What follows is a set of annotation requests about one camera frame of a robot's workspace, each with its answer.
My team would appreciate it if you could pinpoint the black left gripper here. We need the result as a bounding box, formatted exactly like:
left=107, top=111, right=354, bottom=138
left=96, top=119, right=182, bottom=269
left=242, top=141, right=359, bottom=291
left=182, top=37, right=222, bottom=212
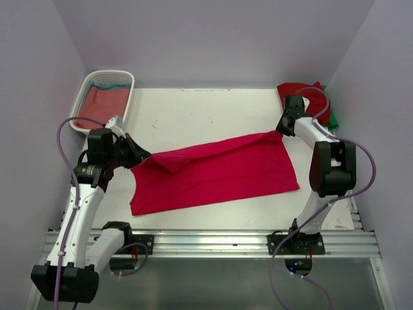
left=106, top=132, right=151, bottom=169

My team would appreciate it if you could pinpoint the light blue folded shirt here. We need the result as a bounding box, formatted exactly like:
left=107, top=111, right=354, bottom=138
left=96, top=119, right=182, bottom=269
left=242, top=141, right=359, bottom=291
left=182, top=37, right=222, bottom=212
left=89, top=81, right=132, bottom=90

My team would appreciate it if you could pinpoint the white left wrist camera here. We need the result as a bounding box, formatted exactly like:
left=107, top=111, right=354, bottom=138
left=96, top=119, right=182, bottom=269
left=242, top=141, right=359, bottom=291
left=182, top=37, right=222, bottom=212
left=105, top=115, right=125, bottom=137

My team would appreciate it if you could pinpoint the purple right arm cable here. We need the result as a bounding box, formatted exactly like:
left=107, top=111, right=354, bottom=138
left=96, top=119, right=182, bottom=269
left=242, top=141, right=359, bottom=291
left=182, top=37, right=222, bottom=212
left=267, top=86, right=378, bottom=310

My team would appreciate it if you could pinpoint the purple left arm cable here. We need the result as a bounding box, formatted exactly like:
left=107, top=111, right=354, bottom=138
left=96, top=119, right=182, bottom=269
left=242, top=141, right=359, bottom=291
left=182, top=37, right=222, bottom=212
left=53, top=117, right=149, bottom=310

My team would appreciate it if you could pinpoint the green folded shirt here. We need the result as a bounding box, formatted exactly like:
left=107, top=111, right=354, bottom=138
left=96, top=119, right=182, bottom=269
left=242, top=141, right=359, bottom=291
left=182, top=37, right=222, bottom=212
left=316, top=93, right=339, bottom=130

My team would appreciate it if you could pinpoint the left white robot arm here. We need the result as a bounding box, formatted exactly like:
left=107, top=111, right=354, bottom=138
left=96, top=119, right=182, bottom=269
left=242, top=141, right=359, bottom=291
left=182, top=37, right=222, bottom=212
left=31, top=127, right=152, bottom=307

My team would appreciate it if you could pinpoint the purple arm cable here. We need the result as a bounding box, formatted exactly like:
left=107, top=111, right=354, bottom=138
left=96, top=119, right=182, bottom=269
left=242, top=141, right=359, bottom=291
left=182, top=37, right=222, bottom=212
left=267, top=86, right=378, bottom=310
left=53, top=117, right=149, bottom=310

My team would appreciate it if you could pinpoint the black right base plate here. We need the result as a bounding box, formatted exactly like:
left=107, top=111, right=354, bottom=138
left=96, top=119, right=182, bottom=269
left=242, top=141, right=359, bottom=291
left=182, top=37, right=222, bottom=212
left=267, top=231, right=326, bottom=255

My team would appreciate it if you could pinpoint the white perforated plastic basket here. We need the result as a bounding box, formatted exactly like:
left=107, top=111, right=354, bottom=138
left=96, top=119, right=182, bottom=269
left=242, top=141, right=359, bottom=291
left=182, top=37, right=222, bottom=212
left=71, top=70, right=135, bottom=124

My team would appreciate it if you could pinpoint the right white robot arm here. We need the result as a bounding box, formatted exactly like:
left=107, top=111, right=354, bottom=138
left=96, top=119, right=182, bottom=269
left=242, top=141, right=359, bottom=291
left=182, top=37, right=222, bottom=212
left=276, top=94, right=356, bottom=254

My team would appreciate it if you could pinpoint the crimson red t-shirt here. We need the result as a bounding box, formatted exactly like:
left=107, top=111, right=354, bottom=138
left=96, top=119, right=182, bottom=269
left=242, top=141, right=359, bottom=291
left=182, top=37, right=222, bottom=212
left=130, top=131, right=299, bottom=216

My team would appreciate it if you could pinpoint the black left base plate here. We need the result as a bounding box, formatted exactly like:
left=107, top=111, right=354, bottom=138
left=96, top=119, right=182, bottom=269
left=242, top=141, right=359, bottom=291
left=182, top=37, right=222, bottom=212
left=127, top=234, right=155, bottom=256

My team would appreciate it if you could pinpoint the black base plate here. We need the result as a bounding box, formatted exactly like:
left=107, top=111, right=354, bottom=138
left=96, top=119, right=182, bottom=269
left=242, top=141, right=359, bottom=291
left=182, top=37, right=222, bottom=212
left=267, top=231, right=326, bottom=255
left=127, top=234, right=155, bottom=256

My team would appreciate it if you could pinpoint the salmon pink folded shirt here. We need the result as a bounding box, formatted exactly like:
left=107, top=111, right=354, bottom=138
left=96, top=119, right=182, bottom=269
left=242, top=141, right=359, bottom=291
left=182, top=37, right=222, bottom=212
left=78, top=87, right=130, bottom=124

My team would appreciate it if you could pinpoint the dark red folded shirt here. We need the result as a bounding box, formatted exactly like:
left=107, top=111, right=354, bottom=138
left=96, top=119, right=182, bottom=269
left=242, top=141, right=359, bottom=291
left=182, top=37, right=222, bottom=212
left=277, top=81, right=327, bottom=116

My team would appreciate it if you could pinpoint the aluminium mounting rail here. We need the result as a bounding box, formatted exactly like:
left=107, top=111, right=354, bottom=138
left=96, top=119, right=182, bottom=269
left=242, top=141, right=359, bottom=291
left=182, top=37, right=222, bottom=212
left=133, top=229, right=381, bottom=258

